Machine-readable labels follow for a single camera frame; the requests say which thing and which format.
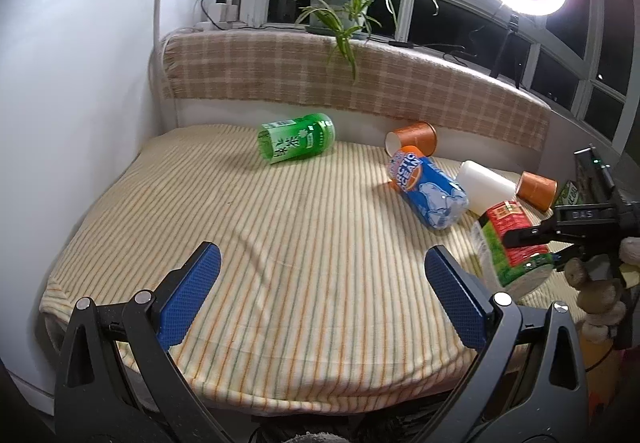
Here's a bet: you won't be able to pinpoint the green red labelled cup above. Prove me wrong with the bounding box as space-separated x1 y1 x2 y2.
471 201 553 300

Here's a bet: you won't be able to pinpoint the orange cup far right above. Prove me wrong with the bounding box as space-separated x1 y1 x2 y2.
515 172 558 212

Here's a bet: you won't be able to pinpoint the white plastic cup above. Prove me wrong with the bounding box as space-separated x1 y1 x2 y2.
456 160 516 215

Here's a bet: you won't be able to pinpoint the blue arctic labelled cup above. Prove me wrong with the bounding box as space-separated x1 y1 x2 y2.
387 146 469 229

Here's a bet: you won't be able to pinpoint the orange cup near backrest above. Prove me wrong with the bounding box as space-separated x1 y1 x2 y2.
384 122 438 157

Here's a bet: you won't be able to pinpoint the green tea paper cup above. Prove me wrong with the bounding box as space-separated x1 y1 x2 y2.
257 112 335 164

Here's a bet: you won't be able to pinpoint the green paper bag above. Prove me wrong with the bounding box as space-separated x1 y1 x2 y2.
553 180 584 207

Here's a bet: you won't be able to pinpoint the plush toy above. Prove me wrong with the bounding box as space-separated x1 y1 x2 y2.
564 237 639 343

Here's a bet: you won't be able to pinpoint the striped yellow mattress cover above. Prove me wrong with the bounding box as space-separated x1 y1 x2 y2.
39 123 586 416

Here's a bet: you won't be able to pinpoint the plaid brown blanket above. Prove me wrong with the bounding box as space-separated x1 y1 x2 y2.
162 30 551 151

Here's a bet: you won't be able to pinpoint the black power adapter cable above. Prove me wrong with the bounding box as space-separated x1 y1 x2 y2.
387 38 482 67

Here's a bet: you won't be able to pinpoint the white chargers with cables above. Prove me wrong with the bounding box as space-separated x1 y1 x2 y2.
193 0 246 31

